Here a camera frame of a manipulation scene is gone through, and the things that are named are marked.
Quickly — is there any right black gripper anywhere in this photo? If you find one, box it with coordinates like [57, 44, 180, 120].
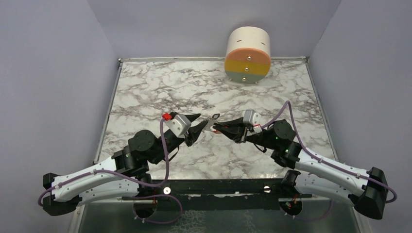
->
[213, 117, 277, 150]

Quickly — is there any silver spiral keyring holder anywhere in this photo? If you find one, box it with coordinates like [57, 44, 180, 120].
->
[202, 117, 218, 132]

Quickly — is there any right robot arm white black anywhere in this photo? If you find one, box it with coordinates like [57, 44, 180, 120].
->
[213, 117, 388, 219]

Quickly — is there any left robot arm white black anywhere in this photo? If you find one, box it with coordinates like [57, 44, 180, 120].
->
[37, 112, 209, 216]

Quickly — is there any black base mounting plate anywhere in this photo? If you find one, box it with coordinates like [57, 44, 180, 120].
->
[132, 178, 312, 213]

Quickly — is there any round tricolour drawer box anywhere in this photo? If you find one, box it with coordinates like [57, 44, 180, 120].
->
[224, 26, 272, 83]

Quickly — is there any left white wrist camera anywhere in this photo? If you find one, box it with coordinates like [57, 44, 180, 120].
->
[162, 113, 191, 138]

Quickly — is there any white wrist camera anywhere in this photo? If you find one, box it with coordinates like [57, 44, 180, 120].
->
[162, 113, 191, 138]
[243, 109, 262, 132]

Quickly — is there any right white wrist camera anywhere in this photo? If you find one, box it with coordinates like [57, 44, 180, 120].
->
[243, 109, 262, 132]

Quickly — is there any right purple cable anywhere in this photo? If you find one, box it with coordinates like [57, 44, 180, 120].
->
[260, 100, 398, 222]

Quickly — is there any purple cable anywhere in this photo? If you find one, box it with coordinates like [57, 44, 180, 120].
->
[260, 100, 398, 222]
[37, 118, 184, 225]

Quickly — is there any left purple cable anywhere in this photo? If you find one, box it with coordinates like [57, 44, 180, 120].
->
[37, 118, 184, 225]

